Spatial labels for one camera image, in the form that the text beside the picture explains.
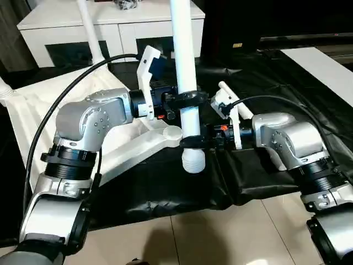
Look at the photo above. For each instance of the white plastic table leg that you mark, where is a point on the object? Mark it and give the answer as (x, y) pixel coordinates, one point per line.
(184, 55)
(244, 109)
(5, 89)
(91, 30)

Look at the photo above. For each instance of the white plastic table top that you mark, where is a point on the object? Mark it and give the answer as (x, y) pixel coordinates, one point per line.
(55, 91)

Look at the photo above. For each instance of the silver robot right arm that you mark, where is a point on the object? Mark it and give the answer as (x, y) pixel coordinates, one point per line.
(292, 140)

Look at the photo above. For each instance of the small yellow box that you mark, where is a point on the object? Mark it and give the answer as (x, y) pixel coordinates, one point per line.
(237, 45)

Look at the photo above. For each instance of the black work mat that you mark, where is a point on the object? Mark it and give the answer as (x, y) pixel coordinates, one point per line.
(275, 82)

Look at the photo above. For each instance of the white cabinet with glass doors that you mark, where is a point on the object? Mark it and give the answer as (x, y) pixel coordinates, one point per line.
(124, 25)

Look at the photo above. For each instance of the white flat board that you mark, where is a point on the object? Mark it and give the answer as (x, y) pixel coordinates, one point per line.
(322, 71)

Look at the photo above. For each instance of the grey curtain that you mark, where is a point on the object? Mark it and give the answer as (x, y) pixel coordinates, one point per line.
(13, 33)

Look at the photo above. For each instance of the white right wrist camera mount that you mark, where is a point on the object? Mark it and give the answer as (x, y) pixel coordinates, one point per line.
(220, 99)

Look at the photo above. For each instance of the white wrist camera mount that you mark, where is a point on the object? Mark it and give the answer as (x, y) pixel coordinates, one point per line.
(220, 99)
(146, 71)

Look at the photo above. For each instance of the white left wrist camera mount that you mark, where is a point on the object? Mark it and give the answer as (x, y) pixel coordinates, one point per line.
(146, 71)

